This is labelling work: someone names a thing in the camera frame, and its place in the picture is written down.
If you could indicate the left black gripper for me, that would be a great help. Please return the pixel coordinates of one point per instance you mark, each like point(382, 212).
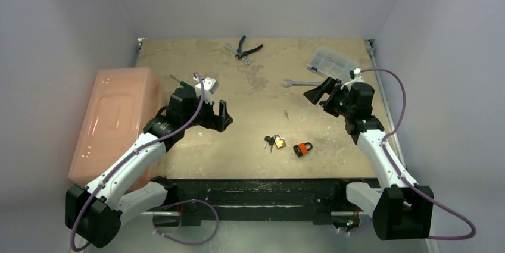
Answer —
point(218, 122)

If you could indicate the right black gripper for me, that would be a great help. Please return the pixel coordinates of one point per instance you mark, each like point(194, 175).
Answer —
point(331, 96)

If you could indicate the black key bunch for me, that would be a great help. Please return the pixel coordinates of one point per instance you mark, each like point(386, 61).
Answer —
point(269, 142)

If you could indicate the orange black padlock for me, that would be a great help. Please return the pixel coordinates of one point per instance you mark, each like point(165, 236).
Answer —
point(302, 149)

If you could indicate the brass padlock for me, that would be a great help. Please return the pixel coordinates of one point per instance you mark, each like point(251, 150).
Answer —
point(279, 141)

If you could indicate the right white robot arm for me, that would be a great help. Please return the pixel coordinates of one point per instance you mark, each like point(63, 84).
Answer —
point(401, 210)

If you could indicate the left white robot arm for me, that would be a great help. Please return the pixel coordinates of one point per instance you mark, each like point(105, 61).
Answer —
point(95, 213)

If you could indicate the large silver wrench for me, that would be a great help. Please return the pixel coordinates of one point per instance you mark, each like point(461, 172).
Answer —
point(288, 83)

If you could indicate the clear plastic organizer box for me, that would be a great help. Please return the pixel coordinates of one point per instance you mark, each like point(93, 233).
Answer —
point(329, 63)

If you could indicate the small silver wrench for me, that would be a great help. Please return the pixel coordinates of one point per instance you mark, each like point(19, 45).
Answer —
point(243, 57)

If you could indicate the pink plastic storage box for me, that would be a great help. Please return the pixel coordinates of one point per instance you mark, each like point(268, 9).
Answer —
point(122, 101)

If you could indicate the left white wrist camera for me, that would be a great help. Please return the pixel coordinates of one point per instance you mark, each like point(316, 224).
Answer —
point(210, 86)

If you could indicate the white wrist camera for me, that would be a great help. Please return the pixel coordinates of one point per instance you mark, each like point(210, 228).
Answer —
point(210, 86)
point(356, 77)

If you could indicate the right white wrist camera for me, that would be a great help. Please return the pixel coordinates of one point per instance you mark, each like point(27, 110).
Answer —
point(356, 77)

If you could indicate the green handled screwdriver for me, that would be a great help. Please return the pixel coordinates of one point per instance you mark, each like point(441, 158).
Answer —
point(181, 82)

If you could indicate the aluminium frame rail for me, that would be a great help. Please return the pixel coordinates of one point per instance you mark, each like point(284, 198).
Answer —
point(369, 44)

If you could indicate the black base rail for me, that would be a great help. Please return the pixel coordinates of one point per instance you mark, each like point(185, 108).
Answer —
point(318, 201)

